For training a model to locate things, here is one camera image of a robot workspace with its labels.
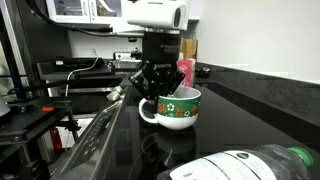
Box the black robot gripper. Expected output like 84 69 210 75
129 32 185 100

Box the white green floral cup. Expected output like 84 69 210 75
138 86 201 130

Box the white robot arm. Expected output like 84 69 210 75
113 0 190 100

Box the pink carton box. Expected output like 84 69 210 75
177 59 196 87

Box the wooden utensil holder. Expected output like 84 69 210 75
182 39 198 59

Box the stove control panel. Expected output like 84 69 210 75
61 100 122 174

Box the red fire extinguisher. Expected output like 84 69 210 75
51 128 62 151

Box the black metal side table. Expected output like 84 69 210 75
0 98 80 180

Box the clear plastic bottle green cap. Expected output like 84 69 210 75
156 144 313 180

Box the black cable overhead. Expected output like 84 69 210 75
24 0 116 37

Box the white wall cabinet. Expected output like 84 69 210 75
46 0 129 25

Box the thin grey cable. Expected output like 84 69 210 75
64 54 101 98

